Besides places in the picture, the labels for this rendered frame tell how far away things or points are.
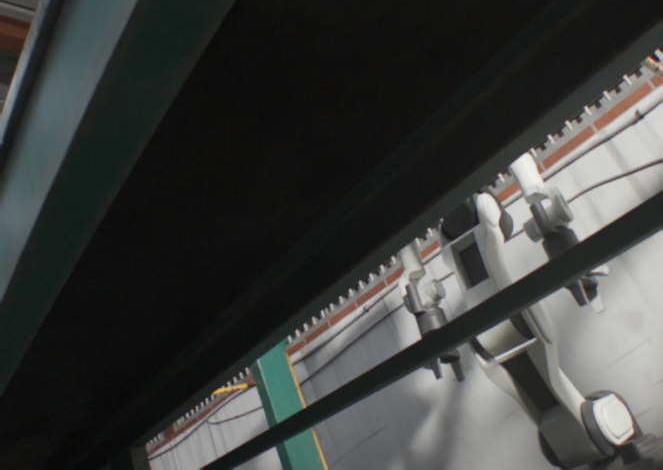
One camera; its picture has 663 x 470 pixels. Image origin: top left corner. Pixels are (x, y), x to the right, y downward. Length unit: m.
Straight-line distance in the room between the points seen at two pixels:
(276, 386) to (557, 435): 0.77
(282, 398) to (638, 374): 1.30
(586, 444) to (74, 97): 1.41
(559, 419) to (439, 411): 1.32
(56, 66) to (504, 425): 2.40
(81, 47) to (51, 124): 0.07
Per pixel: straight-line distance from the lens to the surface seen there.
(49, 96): 0.44
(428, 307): 1.68
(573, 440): 1.58
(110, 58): 0.33
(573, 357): 2.41
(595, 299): 1.54
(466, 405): 2.71
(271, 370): 1.72
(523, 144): 0.63
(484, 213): 1.62
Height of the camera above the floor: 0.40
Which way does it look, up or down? 23 degrees up
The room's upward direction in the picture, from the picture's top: 22 degrees counter-clockwise
